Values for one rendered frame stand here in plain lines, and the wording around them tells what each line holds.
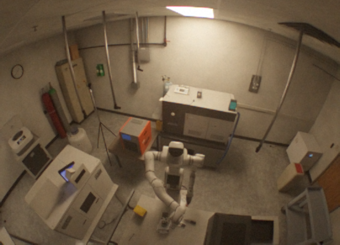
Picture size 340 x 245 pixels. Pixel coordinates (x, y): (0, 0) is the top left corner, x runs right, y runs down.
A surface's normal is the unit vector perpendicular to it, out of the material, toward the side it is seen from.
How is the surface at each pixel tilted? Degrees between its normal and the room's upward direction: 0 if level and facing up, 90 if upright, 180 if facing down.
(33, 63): 90
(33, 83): 90
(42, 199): 41
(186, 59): 90
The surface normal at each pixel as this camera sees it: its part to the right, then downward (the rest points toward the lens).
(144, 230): 0.02, -0.80
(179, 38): -0.29, 0.56
